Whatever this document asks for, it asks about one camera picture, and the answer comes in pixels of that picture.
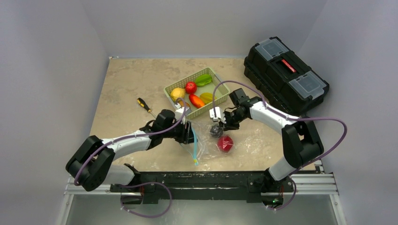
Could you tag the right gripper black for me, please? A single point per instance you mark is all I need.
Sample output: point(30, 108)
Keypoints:
point(225, 118)

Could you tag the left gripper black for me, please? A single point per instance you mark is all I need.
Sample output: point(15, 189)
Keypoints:
point(187, 136)

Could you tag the clear zip top bag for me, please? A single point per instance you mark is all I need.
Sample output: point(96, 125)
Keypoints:
point(205, 148)

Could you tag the dark purple fake fruit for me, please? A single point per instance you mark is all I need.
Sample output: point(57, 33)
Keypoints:
point(216, 131)

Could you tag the orange fake carrot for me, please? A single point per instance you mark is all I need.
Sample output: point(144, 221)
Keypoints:
point(196, 101)

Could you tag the red fake apple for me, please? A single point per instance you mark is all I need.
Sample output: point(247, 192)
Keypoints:
point(225, 144)

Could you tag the yellow fake pepper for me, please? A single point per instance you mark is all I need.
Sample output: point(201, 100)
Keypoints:
point(206, 97)

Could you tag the yellow fake lemon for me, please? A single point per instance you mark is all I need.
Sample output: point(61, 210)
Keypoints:
point(177, 93)

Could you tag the red fake tomato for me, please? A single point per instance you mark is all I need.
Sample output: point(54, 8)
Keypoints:
point(190, 88)

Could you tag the green fake lime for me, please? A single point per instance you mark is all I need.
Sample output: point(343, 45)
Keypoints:
point(203, 80)

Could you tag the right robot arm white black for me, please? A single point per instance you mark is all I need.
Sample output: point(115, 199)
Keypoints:
point(300, 139)

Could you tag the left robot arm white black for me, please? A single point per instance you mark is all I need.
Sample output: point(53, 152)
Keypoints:
point(91, 165)

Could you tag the green plastic basket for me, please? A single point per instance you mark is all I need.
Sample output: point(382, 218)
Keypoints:
point(221, 93)

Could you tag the black toolbox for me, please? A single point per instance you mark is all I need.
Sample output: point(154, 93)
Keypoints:
point(286, 81)

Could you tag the yellow black screwdriver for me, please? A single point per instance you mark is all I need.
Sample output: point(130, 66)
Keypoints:
point(144, 105)

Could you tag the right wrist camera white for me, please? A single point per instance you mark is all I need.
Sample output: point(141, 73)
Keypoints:
point(217, 115)

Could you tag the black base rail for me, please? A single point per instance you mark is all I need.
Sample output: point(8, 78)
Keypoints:
point(249, 186)

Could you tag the aluminium frame rail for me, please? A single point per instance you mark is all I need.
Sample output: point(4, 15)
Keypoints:
point(315, 201)

